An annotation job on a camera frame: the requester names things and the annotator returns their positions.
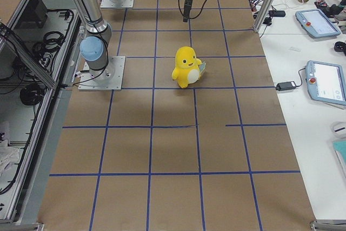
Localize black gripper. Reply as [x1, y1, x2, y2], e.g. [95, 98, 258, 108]
[183, 0, 193, 23]

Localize yellow plush penguin toy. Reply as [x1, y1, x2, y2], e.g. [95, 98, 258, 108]
[171, 47, 206, 89]

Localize far blue teach pendant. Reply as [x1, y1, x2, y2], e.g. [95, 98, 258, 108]
[295, 9, 341, 38]

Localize blue teach pendant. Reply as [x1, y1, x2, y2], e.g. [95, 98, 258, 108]
[295, 9, 341, 38]
[305, 60, 345, 106]

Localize black power adapter brick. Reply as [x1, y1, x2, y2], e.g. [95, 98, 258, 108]
[275, 81, 297, 91]

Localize near blue teach pendant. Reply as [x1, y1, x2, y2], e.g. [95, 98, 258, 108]
[305, 60, 345, 106]

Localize white computer mouse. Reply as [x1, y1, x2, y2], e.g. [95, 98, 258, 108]
[331, 122, 345, 136]

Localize teal notebook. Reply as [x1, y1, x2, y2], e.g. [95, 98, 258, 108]
[332, 140, 346, 176]

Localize white crumpled cloth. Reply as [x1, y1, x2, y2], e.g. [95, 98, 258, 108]
[0, 121, 20, 180]

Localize aluminium frame post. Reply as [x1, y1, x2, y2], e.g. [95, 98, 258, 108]
[252, 0, 288, 34]

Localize black coiled cables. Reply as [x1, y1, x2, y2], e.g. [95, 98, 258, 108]
[32, 31, 65, 61]

